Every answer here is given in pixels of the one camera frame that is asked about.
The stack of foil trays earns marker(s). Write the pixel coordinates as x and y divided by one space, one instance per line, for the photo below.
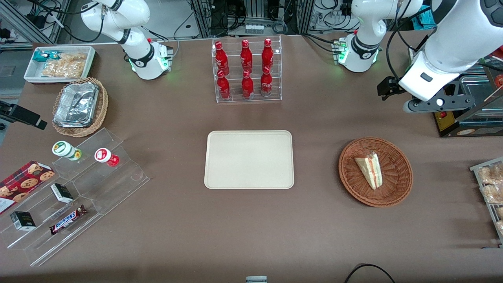
75 104

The green lid drink bottle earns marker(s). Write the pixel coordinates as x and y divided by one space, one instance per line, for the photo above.
65 149

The small grey device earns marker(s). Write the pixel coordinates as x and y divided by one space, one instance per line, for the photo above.
256 279

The clear acrylic tiered stand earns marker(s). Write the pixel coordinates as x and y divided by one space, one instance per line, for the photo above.
102 188

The red cola bottle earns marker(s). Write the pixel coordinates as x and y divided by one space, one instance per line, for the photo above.
266 83
223 87
267 55
221 59
247 86
246 57

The snickers chocolate bar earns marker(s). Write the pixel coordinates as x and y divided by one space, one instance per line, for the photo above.
67 220

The wrapped bread pack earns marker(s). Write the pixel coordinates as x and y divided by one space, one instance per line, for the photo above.
493 194
492 175

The light wicker basket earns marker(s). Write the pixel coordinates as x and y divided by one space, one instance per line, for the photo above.
101 103

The tray of packaged pastries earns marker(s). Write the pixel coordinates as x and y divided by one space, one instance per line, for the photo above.
477 173

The beige plastic tray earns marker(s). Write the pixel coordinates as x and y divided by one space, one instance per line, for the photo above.
248 159

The triangle sandwich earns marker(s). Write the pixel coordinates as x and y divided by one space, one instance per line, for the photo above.
369 169

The teal snack packet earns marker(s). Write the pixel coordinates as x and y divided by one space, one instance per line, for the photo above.
44 55

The brown round wicker basket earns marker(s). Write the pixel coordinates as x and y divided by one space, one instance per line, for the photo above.
395 173

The clear acrylic bottle rack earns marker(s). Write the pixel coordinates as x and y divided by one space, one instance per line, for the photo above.
275 84

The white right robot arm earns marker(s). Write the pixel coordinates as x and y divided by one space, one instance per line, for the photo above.
118 15

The clear bag of crackers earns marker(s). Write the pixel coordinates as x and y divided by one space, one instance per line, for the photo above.
65 66

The red cookie box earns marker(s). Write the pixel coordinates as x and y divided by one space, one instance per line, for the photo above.
23 182

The black appliance with red button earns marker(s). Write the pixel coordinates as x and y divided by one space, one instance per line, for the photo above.
471 122

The white plastic bin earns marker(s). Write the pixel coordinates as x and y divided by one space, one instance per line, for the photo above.
30 72

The red lid drink bottle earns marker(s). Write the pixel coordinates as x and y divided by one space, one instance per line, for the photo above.
105 156

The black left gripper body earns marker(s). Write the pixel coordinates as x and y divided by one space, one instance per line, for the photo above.
389 87

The small black box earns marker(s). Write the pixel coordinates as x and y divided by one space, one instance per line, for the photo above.
22 221
61 193

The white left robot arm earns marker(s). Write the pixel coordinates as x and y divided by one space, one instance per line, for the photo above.
452 39

